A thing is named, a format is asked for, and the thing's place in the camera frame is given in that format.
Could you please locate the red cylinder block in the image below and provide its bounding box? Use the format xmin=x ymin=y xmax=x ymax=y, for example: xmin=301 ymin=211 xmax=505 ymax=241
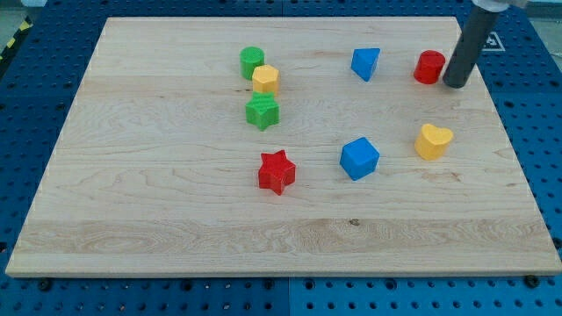
xmin=414 ymin=50 xmax=446 ymax=84

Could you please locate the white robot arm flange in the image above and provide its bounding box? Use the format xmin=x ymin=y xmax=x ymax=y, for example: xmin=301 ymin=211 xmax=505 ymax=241
xmin=472 ymin=0 xmax=529 ymax=13

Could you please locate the yellow hexagon block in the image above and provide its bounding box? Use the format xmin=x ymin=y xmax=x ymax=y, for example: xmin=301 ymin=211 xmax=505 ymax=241
xmin=252 ymin=64 xmax=280 ymax=96

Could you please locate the red star block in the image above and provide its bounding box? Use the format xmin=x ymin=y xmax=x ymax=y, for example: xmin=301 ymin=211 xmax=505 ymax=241
xmin=258 ymin=149 xmax=296 ymax=196

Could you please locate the green star block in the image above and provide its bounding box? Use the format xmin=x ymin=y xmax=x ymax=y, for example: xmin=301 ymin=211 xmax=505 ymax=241
xmin=245 ymin=91 xmax=280 ymax=131

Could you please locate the blue cube block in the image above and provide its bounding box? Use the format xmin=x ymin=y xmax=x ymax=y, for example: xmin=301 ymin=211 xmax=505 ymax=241
xmin=340 ymin=137 xmax=380 ymax=181

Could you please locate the light wooden board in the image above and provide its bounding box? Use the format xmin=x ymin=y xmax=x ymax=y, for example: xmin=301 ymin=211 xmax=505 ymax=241
xmin=6 ymin=17 xmax=561 ymax=278

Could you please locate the green cylinder block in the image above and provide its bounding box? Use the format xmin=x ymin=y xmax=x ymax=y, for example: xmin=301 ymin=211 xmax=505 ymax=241
xmin=239 ymin=47 xmax=265 ymax=80

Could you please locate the blue triangle block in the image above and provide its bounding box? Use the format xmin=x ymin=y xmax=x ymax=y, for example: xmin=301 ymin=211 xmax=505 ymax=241
xmin=350 ymin=47 xmax=381 ymax=82

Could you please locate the yellow heart block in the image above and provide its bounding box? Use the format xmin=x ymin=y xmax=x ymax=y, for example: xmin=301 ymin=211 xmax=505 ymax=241
xmin=414 ymin=124 xmax=454 ymax=161

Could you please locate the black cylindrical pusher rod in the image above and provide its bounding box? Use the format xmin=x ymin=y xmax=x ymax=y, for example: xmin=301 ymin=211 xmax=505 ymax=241
xmin=443 ymin=4 xmax=499 ymax=89

